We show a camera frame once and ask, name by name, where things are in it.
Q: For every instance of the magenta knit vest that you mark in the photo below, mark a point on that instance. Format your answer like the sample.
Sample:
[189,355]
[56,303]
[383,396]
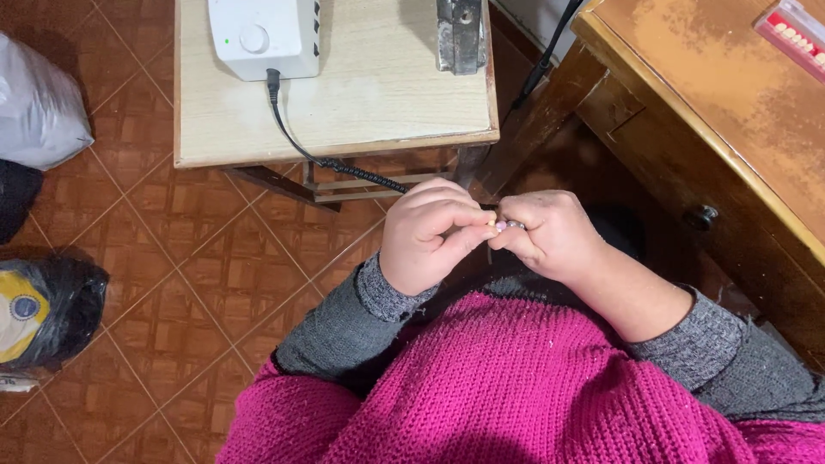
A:
[503,386]

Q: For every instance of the grey metal clamp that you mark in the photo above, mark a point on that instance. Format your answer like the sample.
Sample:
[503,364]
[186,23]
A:
[461,35]

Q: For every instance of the person's left hand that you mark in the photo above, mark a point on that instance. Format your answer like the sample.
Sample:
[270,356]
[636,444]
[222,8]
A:
[416,248]

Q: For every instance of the person's right fingers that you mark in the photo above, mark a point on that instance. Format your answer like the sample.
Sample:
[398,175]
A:
[515,242]

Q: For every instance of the person's right hand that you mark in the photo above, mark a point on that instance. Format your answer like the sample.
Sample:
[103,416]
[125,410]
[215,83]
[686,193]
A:
[557,242]

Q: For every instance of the brown wooden desk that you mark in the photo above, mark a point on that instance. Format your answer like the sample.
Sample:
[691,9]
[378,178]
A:
[702,148]

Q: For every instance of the small light wooden table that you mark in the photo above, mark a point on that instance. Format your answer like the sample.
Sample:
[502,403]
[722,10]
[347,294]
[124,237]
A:
[361,96]

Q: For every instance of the dark round drawer knob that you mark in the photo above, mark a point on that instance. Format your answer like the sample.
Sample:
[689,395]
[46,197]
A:
[700,217]

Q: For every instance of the white control box with knob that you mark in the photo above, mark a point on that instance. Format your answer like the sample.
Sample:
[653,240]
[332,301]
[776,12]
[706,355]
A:
[267,35]

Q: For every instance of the red tray of artificial teeth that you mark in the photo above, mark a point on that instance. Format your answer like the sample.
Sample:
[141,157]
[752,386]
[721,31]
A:
[796,35]

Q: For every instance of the grey plastic bag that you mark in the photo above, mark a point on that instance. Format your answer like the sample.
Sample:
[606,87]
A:
[35,109]

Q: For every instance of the white paper scrap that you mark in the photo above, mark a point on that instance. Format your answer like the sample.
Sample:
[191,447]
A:
[16,383]

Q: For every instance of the black and yellow plastic bag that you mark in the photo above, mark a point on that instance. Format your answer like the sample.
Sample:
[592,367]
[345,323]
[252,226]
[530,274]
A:
[48,312]

